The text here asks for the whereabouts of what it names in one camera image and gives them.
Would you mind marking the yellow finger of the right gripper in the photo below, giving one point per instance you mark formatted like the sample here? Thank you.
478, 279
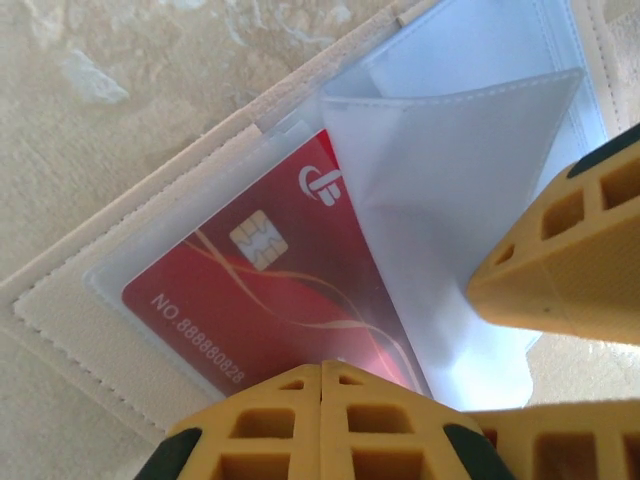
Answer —
575, 450
575, 270

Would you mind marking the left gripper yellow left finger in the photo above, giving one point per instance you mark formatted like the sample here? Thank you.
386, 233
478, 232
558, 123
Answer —
260, 440

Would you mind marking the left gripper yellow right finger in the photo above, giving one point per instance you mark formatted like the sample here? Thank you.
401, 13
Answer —
390, 440

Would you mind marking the red chip card number 888880828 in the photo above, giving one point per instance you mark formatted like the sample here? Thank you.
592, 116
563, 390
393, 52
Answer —
280, 300

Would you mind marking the beige card wallet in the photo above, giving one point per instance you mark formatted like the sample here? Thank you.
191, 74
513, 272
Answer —
65, 320

